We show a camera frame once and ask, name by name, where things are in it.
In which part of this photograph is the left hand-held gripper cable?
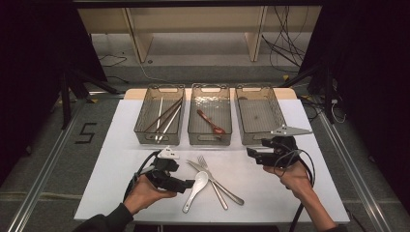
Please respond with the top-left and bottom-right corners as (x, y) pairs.
(123, 149), (162, 202)

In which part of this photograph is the light wooden desk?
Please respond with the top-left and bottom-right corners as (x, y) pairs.
(76, 6), (323, 64)

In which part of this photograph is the long aluminium floor rail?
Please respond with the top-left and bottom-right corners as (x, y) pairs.
(6, 96), (93, 232)
(317, 112), (393, 232)

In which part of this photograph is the person's left hand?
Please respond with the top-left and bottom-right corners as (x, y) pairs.
(124, 174), (178, 216)

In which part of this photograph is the hand-held gripper cable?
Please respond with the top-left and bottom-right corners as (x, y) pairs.
(123, 149), (162, 202)
(279, 141), (317, 232)

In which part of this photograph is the white floor cable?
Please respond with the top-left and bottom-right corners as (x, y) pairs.
(136, 59), (170, 84)

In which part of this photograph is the black curtain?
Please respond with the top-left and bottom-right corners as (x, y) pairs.
(299, 0), (410, 214)
(0, 0), (109, 185)

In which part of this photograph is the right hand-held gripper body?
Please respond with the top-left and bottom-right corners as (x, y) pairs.
(266, 125), (313, 168)

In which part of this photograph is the smoky clear plastic bin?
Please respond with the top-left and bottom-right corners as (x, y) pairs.
(187, 82), (233, 147)
(133, 82), (187, 146)
(234, 82), (289, 146)

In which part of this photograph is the short aluminium floor rail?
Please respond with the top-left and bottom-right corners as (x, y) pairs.
(88, 91), (127, 100)

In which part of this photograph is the white ceramic spoon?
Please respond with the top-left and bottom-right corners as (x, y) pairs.
(182, 170), (210, 215)

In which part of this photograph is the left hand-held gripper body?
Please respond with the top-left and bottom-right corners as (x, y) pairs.
(145, 146), (181, 193)

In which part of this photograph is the steel fork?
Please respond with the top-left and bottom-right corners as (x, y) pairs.
(196, 155), (229, 211)

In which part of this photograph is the bundle of black cables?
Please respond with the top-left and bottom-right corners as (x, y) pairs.
(260, 5), (311, 74)

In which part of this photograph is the right hand-held gripper cable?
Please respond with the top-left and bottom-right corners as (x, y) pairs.
(279, 141), (317, 232)

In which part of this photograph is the person's right hand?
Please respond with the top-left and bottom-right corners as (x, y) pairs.
(262, 160), (313, 195)

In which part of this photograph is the black metal stand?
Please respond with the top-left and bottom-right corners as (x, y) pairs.
(58, 67), (121, 131)
(278, 61), (337, 125)

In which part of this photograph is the brown wooden spoon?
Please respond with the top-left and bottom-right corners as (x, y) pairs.
(196, 108), (227, 136)

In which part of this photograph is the steel table knife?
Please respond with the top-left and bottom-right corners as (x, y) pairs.
(186, 159), (246, 207)

